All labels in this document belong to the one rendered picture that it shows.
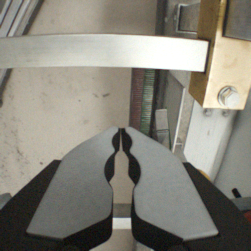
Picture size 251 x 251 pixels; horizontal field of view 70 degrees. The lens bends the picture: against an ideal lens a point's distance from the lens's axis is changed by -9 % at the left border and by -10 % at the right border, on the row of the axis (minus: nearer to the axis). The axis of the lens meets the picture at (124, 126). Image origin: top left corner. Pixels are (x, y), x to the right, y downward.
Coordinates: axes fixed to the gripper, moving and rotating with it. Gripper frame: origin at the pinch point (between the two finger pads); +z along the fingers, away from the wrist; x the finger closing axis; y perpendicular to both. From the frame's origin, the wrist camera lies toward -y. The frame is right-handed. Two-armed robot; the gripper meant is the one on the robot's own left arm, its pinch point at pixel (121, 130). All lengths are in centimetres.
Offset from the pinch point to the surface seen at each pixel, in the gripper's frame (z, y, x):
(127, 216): 7.9, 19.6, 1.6
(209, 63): 6.9, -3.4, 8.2
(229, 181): 25.3, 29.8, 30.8
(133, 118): 23.4, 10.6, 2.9
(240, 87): 6.7, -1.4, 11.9
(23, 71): 94, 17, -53
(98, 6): 94, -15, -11
